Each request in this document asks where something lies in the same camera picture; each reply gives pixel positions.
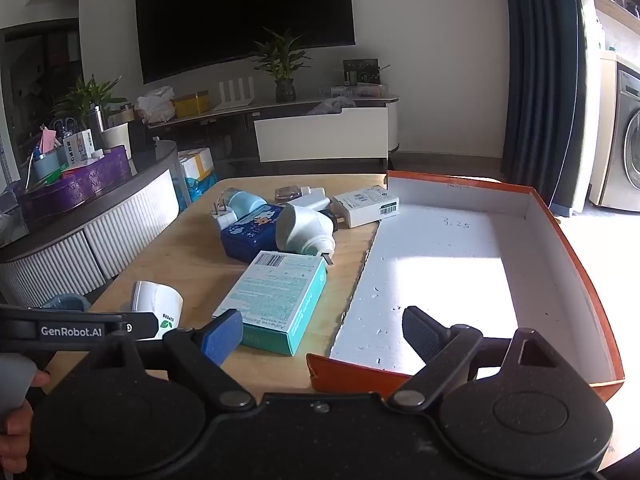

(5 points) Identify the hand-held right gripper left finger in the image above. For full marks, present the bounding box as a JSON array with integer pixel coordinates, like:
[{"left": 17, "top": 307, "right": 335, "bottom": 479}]
[{"left": 75, "top": 308, "right": 257, "bottom": 411}]

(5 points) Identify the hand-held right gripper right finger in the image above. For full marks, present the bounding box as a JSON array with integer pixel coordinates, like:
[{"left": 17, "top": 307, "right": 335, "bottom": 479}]
[{"left": 387, "top": 305, "right": 573, "bottom": 409}]

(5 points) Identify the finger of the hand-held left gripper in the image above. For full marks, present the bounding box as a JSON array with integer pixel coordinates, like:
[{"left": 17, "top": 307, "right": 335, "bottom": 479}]
[{"left": 121, "top": 312, "right": 159, "bottom": 341}]

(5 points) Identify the white paper cup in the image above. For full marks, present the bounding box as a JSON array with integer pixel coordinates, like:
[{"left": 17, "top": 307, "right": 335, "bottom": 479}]
[{"left": 119, "top": 281, "right": 184, "bottom": 341}]

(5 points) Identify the orange cardboard box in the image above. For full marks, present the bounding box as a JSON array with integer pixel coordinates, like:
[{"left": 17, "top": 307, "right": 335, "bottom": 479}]
[{"left": 306, "top": 170, "right": 626, "bottom": 403}]

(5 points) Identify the teal carton box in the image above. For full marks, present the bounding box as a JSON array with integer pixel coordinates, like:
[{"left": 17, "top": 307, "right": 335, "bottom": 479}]
[{"left": 212, "top": 251, "right": 328, "bottom": 357}]

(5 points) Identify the blue tin box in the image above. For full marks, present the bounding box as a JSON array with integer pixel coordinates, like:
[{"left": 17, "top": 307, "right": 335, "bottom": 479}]
[{"left": 220, "top": 205, "right": 285, "bottom": 263}]

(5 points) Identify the white charger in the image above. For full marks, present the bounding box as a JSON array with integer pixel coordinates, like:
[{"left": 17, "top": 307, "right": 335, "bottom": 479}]
[{"left": 209, "top": 199, "right": 238, "bottom": 231}]

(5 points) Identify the white plug-in device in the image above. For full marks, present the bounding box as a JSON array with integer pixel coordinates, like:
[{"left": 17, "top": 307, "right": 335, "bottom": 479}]
[{"left": 276, "top": 202, "right": 337, "bottom": 267}]

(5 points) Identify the white adapter box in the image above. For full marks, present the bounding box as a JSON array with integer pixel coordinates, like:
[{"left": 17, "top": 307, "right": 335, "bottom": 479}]
[{"left": 332, "top": 185, "right": 401, "bottom": 229}]

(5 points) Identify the clear bottle white cap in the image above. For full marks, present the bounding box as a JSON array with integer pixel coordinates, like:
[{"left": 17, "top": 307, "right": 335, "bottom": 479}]
[{"left": 275, "top": 185, "right": 327, "bottom": 202}]

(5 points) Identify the person's left hand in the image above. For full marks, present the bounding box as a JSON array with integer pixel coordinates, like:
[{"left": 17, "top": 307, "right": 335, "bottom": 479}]
[{"left": 0, "top": 369, "right": 52, "bottom": 476}]

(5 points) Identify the crumpled blue plastic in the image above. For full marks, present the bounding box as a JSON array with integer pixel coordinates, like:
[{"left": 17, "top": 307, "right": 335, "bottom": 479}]
[{"left": 41, "top": 293, "right": 92, "bottom": 312}]

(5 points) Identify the curved white ribbed counter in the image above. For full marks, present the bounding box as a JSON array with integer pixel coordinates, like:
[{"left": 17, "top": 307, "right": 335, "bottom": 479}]
[{"left": 0, "top": 140, "right": 181, "bottom": 306}]

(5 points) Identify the purple patterned box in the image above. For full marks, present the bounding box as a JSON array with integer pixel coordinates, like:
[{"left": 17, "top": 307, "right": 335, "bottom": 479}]
[{"left": 15, "top": 145, "right": 133, "bottom": 233}]

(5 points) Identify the blue plastic bag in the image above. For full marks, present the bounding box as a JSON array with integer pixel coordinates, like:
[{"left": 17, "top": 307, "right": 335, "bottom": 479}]
[{"left": 182, "top": 172, "right": 219, "bottom": 206}]

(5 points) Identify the grey blue cup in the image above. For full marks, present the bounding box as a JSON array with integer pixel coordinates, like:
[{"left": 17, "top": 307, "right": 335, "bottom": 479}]
[{"left": 30, "top": 147, "right": 61, "bottom": 181}]

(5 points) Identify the cardboard box yellow tape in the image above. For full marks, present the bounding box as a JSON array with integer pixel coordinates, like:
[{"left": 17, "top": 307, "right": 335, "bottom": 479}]
[{"left": 177, "top": 147, "right": 216, "bottom": 183}]

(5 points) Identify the white printed carton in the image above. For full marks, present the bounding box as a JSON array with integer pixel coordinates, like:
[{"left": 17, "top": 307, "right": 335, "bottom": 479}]
[{"left": 62, "top": 129, "right": 96, "bottom": 166}]

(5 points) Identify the plant in white pot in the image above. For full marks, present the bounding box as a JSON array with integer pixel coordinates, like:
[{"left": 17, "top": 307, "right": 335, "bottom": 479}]
[{"left": 52, "top": 74, "right": 133, "bottom": 161}]

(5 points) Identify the steel bottle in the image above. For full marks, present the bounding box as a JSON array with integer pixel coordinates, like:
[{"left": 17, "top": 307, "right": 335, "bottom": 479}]
[{"left": 87, "top": 106, "right": 108, "bottom": 151}]

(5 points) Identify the white television cabinet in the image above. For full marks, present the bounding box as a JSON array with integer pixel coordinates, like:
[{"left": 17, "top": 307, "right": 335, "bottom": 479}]
[{"left": 145, "top": 92, "right": 401, "bottom": 166}]

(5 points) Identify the white plastic bag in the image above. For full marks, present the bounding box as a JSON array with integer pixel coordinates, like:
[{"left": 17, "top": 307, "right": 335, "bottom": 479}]
[{"left": 135, "top": 86, "right": 176, "bottom": 123}]

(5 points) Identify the white router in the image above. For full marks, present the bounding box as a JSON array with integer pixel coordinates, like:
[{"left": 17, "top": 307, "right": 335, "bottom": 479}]
[{"left": 212, "top": 76, "right": 257, "bottom": 112}]

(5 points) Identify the pale crumpled plastic bag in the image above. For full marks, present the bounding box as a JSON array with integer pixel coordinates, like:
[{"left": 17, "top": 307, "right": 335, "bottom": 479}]
[{"left": 306, "top": 96, "right": 357, "bottom": 116}]

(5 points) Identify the clear plastic organizer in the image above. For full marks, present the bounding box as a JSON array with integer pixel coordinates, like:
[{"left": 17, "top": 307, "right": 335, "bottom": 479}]
[{"left": 320, "top": 82, "right": 388, "bottom": 100}]

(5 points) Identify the plant in dark vase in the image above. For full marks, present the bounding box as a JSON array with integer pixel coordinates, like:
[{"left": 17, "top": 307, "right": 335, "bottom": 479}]
[{"left": 252, "top": 27, "right": 313, "bottom": 103}]

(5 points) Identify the black green box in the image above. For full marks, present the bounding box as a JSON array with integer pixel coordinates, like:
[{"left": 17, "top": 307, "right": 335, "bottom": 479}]
[{"left": 343, "top": 57, "right": 382, "bottom": 86}]

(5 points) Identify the silver washing machine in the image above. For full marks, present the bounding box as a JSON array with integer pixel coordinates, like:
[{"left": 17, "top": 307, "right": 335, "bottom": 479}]
[{"left": 590, "top": 52, "right": 640, "bottom": 211}]

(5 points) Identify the dark blue curtain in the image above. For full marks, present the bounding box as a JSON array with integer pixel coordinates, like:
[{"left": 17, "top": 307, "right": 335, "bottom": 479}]
[{"left": 501, "top": 0, "right": 601, "bottom": 216}]

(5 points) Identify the black television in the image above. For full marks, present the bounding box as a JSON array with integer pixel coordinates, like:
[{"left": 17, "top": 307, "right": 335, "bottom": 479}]
[{"left": 135, "top": 0, "right": 357, "bottom": 86}]

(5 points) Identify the wooden wall shelf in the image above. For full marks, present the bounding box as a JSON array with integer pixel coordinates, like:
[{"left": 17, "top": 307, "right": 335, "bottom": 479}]
[{"left": 585, "top": 0, "right": 640, "bottom": 51}]

